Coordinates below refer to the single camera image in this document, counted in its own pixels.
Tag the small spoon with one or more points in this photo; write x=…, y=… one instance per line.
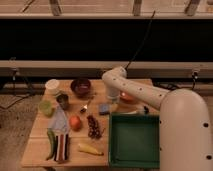
x=85, y=107

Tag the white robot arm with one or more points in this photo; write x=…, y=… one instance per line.
x=185, y=139

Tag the yellow corn cob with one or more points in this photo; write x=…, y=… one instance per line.
x=82, y=147

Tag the light blue cloth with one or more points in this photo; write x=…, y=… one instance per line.
x=59, y=121

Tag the red apple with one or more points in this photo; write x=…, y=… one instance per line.
x=75, y=123

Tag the wooden table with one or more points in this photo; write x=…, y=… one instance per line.
x=75, y=148

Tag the dark grape bunch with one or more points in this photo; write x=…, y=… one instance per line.
x=94, y=129

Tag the orange bowl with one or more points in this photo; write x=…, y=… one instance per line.
x=126, y=97

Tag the purple bowl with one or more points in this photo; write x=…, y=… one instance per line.
x=81, y=87

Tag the blue sponge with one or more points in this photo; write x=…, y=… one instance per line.
x=104, y=109

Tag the dark metal cup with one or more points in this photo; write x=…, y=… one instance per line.
x=63, y=101

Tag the green pepper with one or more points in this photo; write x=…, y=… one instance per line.
x=52, y=141

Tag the white cup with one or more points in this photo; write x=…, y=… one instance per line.
x=52, y=86

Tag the green plastic tray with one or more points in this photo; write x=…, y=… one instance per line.
x=134, y=141

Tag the green cup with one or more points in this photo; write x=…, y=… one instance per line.
x=45, y=107

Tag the white dish brush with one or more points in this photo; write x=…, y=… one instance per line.
x=138, y=110

